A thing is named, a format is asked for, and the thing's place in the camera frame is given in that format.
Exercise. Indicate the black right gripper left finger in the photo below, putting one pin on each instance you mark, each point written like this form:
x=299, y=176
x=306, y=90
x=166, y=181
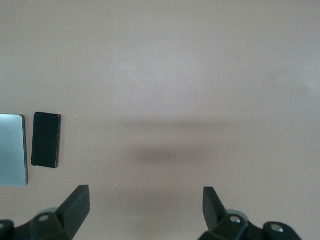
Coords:
x=67, y=215

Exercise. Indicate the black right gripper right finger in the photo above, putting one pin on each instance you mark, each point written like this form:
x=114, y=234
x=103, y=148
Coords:
x=225, y=225

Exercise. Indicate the black smartphone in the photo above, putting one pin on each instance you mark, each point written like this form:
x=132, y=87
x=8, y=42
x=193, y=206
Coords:
x=46, y=140

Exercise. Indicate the silver closed laptop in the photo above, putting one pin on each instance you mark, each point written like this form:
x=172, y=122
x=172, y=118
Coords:
x=12, y=150

